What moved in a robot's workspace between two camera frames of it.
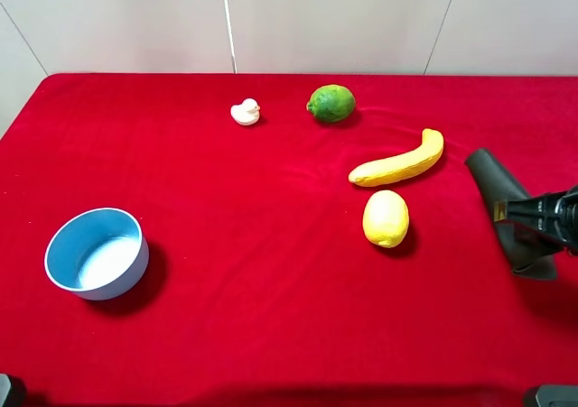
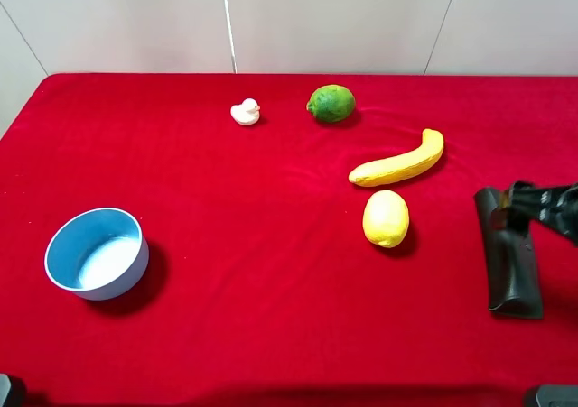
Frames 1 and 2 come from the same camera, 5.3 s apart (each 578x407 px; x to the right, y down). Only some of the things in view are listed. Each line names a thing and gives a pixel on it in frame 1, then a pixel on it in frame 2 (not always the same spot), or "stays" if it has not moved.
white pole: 228,22 stays
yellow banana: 422,156 stays
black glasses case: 527,254 to 511,272
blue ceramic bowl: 99,254 stays
